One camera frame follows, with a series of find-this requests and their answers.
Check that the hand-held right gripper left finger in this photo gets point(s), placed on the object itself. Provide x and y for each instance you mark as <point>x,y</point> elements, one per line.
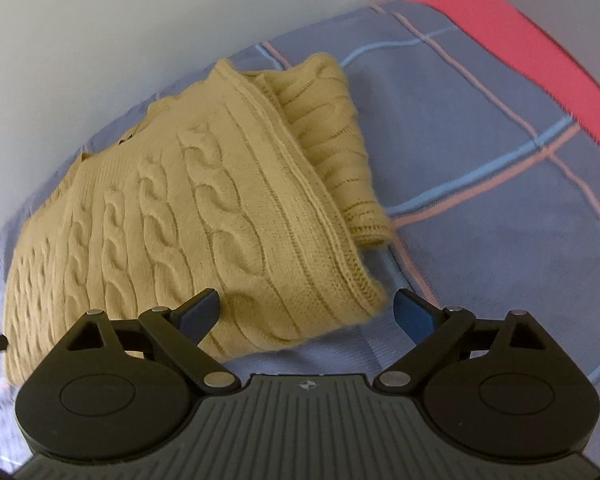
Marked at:
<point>202,317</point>

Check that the blue plaid bedsheet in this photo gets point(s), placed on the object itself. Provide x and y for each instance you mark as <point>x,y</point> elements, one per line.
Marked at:
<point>480,200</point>

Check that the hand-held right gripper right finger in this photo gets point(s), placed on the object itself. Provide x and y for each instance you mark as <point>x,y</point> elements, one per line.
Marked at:
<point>411,317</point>

